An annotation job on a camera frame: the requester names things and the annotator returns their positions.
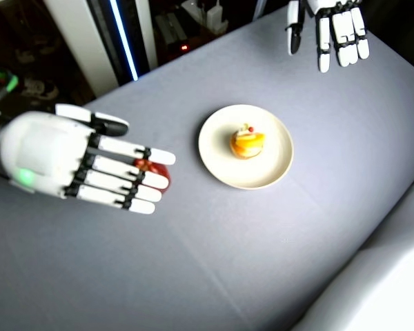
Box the red toy food item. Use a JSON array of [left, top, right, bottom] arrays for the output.
[[132, 157, 173, 190]]

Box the orange fruit tart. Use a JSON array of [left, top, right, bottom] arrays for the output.
[[229, 122, 266, 160]]

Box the blue light strip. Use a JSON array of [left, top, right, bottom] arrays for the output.
[[108, 0, 139, 81]]

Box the round cream plate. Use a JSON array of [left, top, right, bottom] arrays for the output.
[[197, 103, 295, 190]]

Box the black device with red light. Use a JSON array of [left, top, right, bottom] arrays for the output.
[[164, 40, 191, 55]]

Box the large white rounded panel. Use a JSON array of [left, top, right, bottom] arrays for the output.
[[289, 172, 414, 331]]

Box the white post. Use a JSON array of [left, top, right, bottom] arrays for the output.
[[43, 0, 120, 98]]

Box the grey table cloth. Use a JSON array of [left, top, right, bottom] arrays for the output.
[[0, 5, 414, 331]]

